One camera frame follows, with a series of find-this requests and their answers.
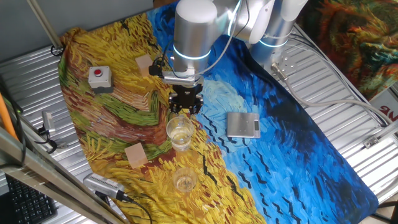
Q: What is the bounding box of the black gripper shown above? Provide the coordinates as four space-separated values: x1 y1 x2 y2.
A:
168 84 205 116

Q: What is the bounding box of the clear plastic cup with water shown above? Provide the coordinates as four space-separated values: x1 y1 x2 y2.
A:
165 114 195 152

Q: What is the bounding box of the clear empty plastic cup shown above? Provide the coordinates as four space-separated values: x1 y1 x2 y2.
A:
172 167 198 194

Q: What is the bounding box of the silver digital kitchen scale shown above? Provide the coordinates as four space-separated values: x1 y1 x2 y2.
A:
226 111 261 139

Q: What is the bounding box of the plain wooden block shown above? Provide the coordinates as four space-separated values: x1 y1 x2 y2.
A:
135 54 155 78
124 142 149 170

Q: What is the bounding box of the grey box with red button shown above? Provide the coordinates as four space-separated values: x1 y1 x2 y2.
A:
88 65 114 95

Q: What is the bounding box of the painted wheat field tablecloth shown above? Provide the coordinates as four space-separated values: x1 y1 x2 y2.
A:
57 0 379 224

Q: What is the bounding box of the slanted aluminium pole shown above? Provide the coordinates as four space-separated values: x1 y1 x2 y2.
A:
26 0 65 52

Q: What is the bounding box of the orange green painted cloth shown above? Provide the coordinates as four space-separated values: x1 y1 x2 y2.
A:
295 0 398 100

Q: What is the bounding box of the orange pole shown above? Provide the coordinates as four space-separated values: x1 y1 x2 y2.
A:
0 92 19 141

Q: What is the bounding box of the black computer keyboard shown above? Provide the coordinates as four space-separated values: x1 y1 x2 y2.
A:
4 174 58 224

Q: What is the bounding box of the white sign with red letters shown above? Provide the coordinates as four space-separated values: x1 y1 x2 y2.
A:
369 88 398 123

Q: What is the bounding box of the black stand leg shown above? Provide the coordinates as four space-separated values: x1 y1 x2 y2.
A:
371 200 398 224

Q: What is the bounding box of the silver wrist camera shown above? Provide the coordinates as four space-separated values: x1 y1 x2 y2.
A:
160 70 203 88

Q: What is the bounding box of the thin grey wrist cable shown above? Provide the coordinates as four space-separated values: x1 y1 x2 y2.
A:
195 0 244 76

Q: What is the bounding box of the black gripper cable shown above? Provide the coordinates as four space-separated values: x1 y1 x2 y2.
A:
233 0 251 39

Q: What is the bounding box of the black ribbed camera cable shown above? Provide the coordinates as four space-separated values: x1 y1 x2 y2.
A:
123 191 154 224

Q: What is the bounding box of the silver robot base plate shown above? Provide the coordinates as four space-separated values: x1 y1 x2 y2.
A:
263 49 299 78

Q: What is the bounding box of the ribbed silver camera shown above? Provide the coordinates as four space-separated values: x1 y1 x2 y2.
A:
82 173 126 200

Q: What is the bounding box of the small grey camera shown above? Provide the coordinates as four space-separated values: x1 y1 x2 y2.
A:
42 110 57 135

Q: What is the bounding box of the black cable tie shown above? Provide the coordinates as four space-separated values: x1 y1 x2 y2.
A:
50 44 66 58

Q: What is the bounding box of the thick grey base cable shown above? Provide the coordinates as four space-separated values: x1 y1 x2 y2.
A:
270 62 394 125

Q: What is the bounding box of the aluminium frame beam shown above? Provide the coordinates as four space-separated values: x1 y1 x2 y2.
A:
0 126 128 224

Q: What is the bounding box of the aluminium bar with bracket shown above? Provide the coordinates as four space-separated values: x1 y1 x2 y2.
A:
363 119 398 149

